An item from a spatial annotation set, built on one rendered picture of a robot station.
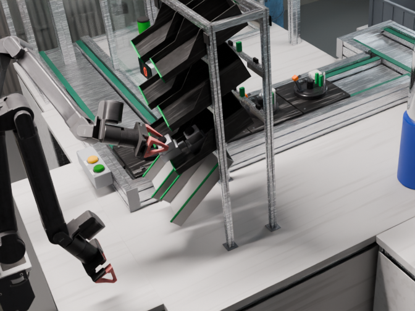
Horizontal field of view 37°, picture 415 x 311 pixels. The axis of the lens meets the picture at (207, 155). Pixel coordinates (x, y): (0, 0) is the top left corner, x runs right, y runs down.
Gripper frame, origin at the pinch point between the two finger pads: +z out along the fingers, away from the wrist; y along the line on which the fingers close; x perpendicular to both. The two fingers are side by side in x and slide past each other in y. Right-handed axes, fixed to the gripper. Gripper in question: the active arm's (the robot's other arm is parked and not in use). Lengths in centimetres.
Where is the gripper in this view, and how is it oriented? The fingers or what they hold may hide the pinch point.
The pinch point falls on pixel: (163, 143)
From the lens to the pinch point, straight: 192.6
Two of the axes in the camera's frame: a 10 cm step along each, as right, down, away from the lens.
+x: -3.5, 8.0, 4.8
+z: 9.0, 1.5, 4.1
